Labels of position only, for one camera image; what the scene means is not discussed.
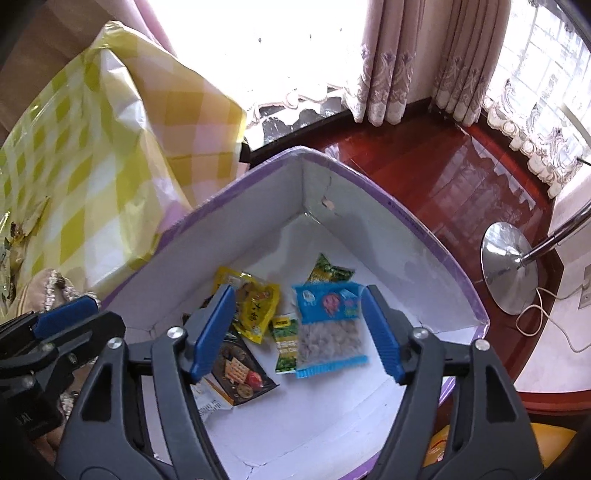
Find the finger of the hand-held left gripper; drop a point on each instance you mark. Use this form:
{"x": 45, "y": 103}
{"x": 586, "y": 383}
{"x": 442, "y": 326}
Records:
{"x": 64, "y": 314}
{"x": 92, "y": 330}

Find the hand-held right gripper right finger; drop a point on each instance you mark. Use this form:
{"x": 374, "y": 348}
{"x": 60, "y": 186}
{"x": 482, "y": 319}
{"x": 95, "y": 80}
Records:
{"x": 383, "y": 341}

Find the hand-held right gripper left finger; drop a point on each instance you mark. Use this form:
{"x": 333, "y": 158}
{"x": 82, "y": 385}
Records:
{"x": 210, "y": 337}

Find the dark cracker picture packet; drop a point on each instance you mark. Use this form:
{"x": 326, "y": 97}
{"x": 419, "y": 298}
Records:
{"x": 240, "y": 374}

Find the yellow snack packet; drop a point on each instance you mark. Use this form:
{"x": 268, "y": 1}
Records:
{"x": 258, "y": 309}

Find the blue packet of nuts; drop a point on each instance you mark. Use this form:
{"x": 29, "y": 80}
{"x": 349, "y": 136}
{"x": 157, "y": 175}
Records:
{"x": 328, "y": 332}

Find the green packet with yellow label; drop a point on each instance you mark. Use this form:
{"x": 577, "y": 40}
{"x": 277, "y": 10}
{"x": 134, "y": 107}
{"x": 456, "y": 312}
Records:
{"x": 284, "y": 350}

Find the small green snack packet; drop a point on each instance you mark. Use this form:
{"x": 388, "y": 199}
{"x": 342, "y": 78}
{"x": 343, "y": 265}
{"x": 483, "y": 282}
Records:
{"x": 330, "y": 270}

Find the white box with purple rim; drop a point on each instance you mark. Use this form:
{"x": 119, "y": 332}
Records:
{"x": 369, "y": 221}

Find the chrome floor lamp stand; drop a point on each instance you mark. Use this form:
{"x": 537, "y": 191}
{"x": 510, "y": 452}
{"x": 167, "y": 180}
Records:
{"x": 505, "y": 272}

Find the yellow checkered plastic tablecloth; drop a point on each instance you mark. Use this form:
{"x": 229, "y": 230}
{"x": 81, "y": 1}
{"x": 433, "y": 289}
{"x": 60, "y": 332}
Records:
{"x": 92, "y": 175}

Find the yellow orange bag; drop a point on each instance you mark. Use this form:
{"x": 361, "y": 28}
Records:
{"x": 549, "y": 447}

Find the dark marble window sill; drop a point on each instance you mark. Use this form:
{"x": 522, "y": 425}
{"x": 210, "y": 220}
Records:
{"x": 286, "y": 124}

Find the white lace curtain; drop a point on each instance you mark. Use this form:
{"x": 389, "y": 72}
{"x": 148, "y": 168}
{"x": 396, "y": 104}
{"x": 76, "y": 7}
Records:
{"x": 535, "y": 115}

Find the plain pink curtain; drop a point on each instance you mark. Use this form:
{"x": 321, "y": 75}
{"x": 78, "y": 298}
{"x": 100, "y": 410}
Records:
{"x": 152, "y": 23}

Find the wall socket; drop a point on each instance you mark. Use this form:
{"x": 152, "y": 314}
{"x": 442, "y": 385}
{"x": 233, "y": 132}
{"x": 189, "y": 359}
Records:
{"x": 586, "y": 290}

